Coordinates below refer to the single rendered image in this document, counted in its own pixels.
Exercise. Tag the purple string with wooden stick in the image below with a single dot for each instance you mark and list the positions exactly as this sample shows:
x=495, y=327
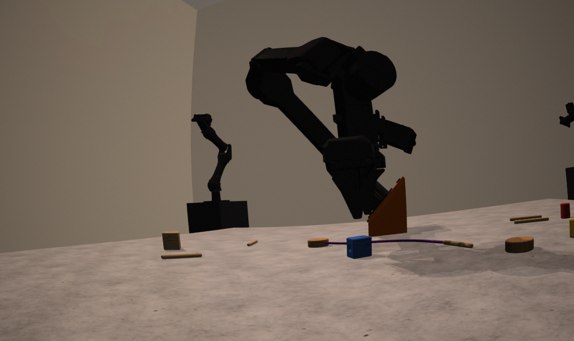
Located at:
x=446, y=242

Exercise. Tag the dark red cylinder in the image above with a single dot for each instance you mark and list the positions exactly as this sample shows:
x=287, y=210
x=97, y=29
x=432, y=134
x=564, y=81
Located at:
x=565, y=210

